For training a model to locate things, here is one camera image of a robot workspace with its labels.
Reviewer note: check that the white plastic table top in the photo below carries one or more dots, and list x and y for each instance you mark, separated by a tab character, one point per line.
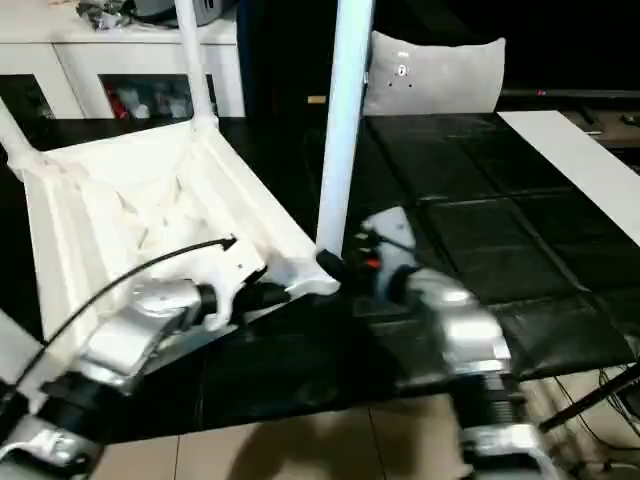
100	210

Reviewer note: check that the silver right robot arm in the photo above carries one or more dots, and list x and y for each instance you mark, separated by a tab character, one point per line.
460	330

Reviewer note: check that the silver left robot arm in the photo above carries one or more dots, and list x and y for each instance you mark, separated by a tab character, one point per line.
135	325

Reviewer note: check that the black table mat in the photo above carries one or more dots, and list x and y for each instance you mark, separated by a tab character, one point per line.
500	210

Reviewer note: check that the grey cushion with metal fittings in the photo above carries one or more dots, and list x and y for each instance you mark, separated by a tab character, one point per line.
440	70

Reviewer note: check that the black box with gold label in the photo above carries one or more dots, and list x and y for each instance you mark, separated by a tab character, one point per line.
285	55

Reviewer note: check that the white flat board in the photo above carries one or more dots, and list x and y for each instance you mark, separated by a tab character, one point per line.
575	155

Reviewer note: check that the black metal table leg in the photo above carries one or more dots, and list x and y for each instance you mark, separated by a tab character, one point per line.
590	400

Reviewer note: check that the black bar with red light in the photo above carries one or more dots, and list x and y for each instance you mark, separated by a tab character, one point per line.
575	93

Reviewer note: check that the white glass-door cabinet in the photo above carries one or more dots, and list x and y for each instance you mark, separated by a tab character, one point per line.
50	65

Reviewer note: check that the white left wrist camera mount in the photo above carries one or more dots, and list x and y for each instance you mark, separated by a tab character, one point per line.
235	270

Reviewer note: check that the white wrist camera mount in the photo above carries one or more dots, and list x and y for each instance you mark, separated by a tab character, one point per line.
395	235
235	270

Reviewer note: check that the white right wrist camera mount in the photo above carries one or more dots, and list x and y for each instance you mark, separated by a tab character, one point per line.
395	235

